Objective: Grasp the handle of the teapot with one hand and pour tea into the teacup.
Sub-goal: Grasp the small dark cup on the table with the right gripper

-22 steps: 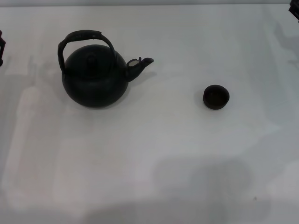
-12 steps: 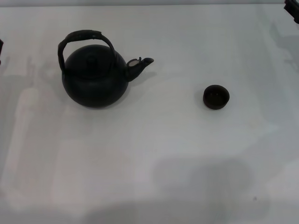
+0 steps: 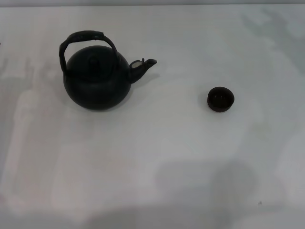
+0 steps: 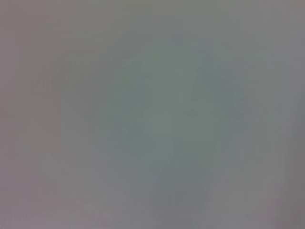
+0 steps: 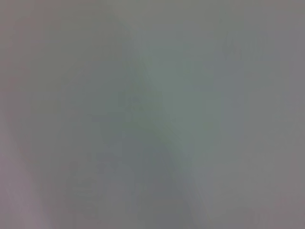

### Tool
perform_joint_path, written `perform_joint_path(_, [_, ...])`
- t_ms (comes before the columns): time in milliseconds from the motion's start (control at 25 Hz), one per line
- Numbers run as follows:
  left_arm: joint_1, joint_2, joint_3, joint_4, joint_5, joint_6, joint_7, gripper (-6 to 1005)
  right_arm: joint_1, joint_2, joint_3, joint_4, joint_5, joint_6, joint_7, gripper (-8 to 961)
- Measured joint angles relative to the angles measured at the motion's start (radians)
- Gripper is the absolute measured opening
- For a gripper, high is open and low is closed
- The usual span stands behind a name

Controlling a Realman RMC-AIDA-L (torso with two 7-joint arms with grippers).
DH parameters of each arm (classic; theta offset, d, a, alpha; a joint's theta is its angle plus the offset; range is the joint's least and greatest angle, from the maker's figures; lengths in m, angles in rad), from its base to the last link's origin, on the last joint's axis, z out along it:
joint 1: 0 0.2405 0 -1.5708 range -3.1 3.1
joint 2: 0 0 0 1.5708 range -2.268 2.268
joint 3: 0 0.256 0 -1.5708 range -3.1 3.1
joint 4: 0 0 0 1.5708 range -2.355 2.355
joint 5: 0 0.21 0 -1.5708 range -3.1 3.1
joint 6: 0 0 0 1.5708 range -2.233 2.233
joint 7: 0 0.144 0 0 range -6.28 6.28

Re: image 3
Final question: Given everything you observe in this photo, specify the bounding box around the black round teapot with handle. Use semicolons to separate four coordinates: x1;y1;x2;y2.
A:
58;30;158;112

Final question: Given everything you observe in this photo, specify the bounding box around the small dark brown teacup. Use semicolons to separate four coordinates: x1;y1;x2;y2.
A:
207;86;236;111

